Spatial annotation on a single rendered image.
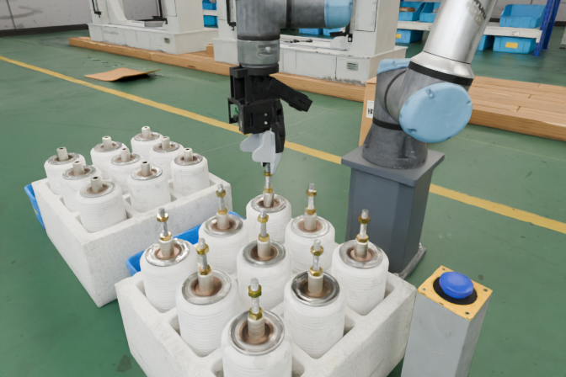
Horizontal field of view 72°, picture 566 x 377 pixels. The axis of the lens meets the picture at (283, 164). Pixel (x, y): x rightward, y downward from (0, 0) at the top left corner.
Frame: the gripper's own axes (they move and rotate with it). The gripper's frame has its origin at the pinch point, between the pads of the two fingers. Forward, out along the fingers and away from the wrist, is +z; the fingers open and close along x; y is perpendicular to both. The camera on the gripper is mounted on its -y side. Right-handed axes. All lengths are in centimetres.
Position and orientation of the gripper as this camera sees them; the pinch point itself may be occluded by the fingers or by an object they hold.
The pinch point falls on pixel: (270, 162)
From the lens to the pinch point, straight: 78.6
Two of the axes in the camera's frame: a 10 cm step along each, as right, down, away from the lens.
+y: -8.7, 2.1, -4.5
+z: 0.0, 9.1, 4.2
